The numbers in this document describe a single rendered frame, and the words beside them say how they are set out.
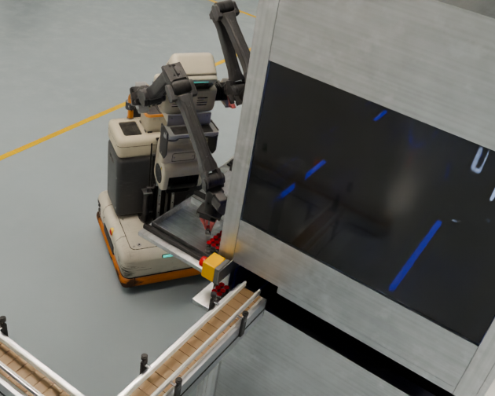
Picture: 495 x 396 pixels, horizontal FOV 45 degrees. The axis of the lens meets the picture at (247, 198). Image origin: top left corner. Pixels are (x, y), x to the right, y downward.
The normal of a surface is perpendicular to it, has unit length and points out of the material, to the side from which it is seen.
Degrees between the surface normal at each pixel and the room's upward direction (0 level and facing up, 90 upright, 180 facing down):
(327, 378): 90
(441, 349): 90
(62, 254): 0
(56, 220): 0
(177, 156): 98
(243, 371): 90
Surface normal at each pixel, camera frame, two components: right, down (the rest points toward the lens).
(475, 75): -0.55, 0.42
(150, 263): 0.40, 0.58
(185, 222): 0.15, -0.80
